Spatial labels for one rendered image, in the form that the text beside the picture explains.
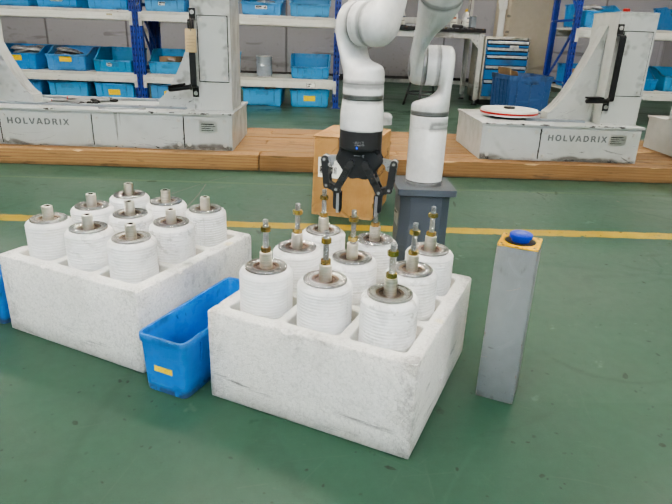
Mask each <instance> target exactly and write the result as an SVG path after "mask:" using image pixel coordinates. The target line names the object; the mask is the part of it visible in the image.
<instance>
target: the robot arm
mask: <svg viewBox="0 0 672 504"><path fill-rule="evenodd" d="M406 4H407V0H363V1H362V0H354V1H349V2H347V3H345V4H344V5H343V6H342V7H341V9H340V10H339V12H338V15H337V18H336V24H335V33H336V40H337V45H338V50H339V55H340V60H341V65H342V69H343V98H342V105H341V112H340V137H339V151H338V153H337V155H330V154H328V153H326V154H324V155H323V156H322V157H321V166H322V178H323V187H324V188H328V189H330V190H332V192H333V208H334V209H336V213H340V212H341V209H342V191H341V188H342V186H343V184H344V182H345V181H346V179H347V177H349V178H350V179H355V178H359V179H362V180H367V179H368V180H369V182H370V185H371V186H372V188H373V190H374V192H375V196H374V206H373V216H376V217H377V215H378V213H380V212H381V210H382V201H383V195H386V194H391V193H392V191H393V189H394V184H395V179H396V173H397V168H398V163H399V161H398V160H397V159H393V160H390V159H385V158H384V157H383V155H382V136H383V125H392V115H391V114H390V113H384V108H383V97H384V81H385V72H384V68H383V67H382V66H381V65H380V64H378V63H375V62H373V61H372V60H371V59H370V57H369V53H368V49H367V47H383V46H386V45H387V44H389V43H390V42H391V41H392V40H393V39H394V38H395V37H396V35H397V34H398V31H399V29H400V26H401V22H402V18H403V14H404V11H405V8H406ZM462 4H463V0H419V3H418V13H417V21H416V28H415V33H414V37H413V42H412V47H411V51H410V55H409V62H408V68H407V69H408V78H409V81H410V82H411V83H412V84H415V85H424V86H438V88H437V91H436V92H435V93H433V94H432V95H430V96H428V97H426V98H423V99H420V100H417V101H414V102H413V103H412V105H411V114H410V128H409V140H408V153H407V165H406V177H405V183H406V184H408V185H411V186H416V187H438V186H441V183H442V174H443V165H444V155H445V145H446V136H447V126H448V115H449V105H450V97H451V89H452V82H453V76H454V70H455V60H456V55H455V50H454V48H453V47H452V46H444V45H429V44H430V42H431V40H432V39H433V38H434V36H435V35H436V34H437V33H438V32H439V31H440V30H441V29H443V28H444V27H445V26H446V25H447V24H448V23H449V22H450V21H451V20H452V19H453V18H454V17H455V16H456V14H457V13H458V12H459V10H460V9H461V7H462ZM334 161H337V162H338V164H339V166H340V167H341V169H342V170H343V171H342V172H341V174H340V176H339V178H338V180H337V182H336V183H335V182H333V181H332V172H331V167H332V166H333V165H334ZM382 164H383V165H385V170H386V171H387V172H389V174H388V179H387V185H386V186H384V187H382V185H381V182H380V179H379V176H378V174H377V170H378V169H379V167H380V166H381V165H382ZM371 178H372V179H371Z"/></svg>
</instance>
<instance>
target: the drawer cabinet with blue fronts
mask: <svg viewBox="0 0 672 504"><path fill-rule="evenodd" d="M530 45H531V38H520V37H494V36H485V37H484V46H483V54H482V63H481V71H480V79H479V88H478V96H477V100H475V103H476V104H479V105H490V99H491V88H492V78H493V77H491V76H492V72H498V66H500V67H506V68H511V70H512V71H518V73H526V72H527V65H528V58H529V52H530ZM476 55H477V47H476V46H475V44H474V43H473V44H472V53H471V62H470V71H469V80H468V83H471V84H473V81H474V72H475V64H476ZM472 90H473V89H472V88H469V87H468V89H467V95H469V100H470V101H472V102H473V100H472V99H471V98H472Z"/></svg>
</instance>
